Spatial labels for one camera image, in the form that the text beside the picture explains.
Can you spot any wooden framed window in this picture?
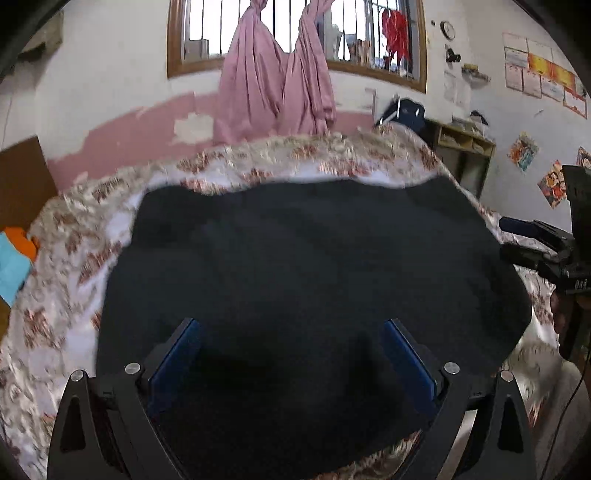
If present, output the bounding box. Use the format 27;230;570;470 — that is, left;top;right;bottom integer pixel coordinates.
166;0;429;94

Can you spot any person right hand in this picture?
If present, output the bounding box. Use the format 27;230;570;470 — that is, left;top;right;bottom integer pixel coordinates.
550;290;591;337

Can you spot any dark blue backpack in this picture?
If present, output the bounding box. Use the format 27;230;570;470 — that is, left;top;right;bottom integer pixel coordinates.
375;97;426;134

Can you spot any wall certificates row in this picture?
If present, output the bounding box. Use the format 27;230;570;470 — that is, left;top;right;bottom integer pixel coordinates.
502;32;588;119

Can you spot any cartoon poster on wall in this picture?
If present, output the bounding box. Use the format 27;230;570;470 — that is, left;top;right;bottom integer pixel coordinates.
507;132;539;173

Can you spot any family picture poster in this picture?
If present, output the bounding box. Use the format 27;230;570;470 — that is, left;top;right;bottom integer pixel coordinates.
538;160;566;209

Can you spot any right pink curtain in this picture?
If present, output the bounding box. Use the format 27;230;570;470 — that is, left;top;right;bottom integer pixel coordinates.
276;1;335;136

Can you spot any left pink curtain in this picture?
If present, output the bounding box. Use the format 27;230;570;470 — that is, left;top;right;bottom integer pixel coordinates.
213;1;287;144

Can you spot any large black jacket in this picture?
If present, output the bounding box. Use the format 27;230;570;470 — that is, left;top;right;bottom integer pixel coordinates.
96;176;532;479

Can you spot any yellow wooden shelf desk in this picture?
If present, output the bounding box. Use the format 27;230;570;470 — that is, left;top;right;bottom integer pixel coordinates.
426;119;496;199

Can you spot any brown wooden headboard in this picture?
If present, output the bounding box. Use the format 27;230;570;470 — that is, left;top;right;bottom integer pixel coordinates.
0;136;57;230

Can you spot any round wall clock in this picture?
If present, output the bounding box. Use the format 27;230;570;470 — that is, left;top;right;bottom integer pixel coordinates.
440;20;456;41

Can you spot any red hanging garment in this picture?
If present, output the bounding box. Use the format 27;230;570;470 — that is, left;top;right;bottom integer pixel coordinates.
382;8;410;70

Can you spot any orange blue brown pillow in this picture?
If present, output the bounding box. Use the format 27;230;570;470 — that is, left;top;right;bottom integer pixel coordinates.
0;227;40;307

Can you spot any pink curtain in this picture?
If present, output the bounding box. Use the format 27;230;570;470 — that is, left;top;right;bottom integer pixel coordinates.
213;1;287;144
276;1;335;136

